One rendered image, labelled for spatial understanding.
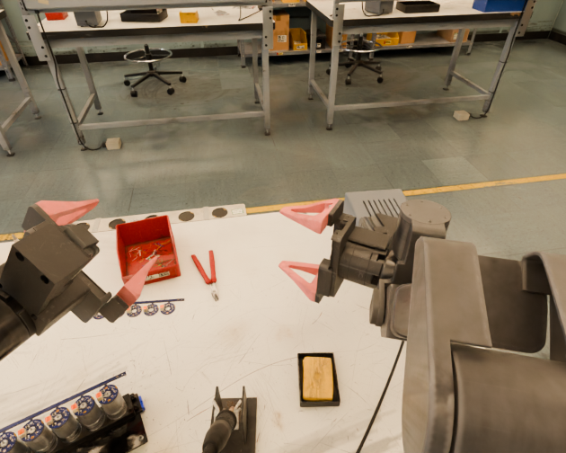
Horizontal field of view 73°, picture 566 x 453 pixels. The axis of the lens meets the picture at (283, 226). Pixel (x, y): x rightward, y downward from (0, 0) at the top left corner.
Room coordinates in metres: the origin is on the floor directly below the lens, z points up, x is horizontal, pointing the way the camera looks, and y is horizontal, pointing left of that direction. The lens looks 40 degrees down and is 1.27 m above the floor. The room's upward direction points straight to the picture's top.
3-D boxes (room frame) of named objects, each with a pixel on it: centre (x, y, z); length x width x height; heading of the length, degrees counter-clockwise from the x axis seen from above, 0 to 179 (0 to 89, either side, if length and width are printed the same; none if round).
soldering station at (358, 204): (0.55, -0.19, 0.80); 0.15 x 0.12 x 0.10; 7
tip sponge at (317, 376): (0.28, -0.05, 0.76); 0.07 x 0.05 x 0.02; 1
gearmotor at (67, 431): (0.20, 0.27, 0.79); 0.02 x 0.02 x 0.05
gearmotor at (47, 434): (0.19, 0.29, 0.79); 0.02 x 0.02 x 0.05
